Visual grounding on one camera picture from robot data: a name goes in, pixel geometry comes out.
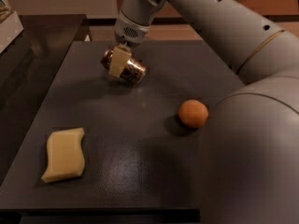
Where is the orange soda can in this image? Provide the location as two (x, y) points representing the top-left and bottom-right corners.
(101, 46), (147, 85)

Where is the orange fruit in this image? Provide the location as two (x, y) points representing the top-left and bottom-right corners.
(178, 100), (208, 129)

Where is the yellow sponge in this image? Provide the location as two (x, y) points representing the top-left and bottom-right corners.
(41, 128), (85, 183)

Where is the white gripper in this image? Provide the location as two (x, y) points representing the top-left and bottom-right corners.
(109, 12), (150, 77)

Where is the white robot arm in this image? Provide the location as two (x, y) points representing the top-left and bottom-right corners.
(115, 0), (299, 224)

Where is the white box on counter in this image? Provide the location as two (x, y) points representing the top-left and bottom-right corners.
(0, 0), (23, 53)

